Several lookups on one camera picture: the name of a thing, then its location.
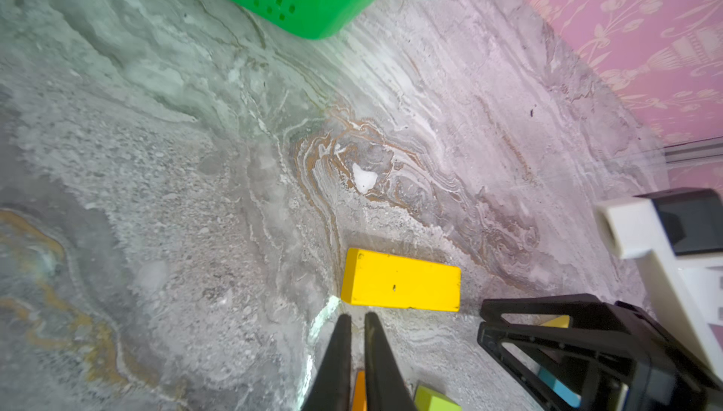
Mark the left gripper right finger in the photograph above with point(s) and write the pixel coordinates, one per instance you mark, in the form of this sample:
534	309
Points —
385	387

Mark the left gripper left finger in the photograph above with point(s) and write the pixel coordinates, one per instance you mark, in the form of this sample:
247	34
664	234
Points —
331	388

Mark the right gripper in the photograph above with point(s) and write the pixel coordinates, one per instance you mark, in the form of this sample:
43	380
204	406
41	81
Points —
615	357

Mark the orange block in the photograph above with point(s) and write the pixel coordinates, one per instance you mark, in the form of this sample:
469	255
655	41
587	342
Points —
359	399

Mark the light green block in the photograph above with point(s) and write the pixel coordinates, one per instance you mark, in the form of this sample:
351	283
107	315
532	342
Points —
427	399

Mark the yellow block top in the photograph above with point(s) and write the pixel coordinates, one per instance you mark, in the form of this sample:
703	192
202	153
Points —
373	279

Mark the yellow block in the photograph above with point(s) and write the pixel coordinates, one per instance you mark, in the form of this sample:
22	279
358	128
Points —
562	321
373	279

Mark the yellow block right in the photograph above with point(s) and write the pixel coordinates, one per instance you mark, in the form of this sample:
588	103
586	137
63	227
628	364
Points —
562	321

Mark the teal block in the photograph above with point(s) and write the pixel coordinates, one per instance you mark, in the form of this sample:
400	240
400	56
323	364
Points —
568	396

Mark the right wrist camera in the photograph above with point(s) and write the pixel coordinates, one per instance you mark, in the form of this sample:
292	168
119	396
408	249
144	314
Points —
675	239

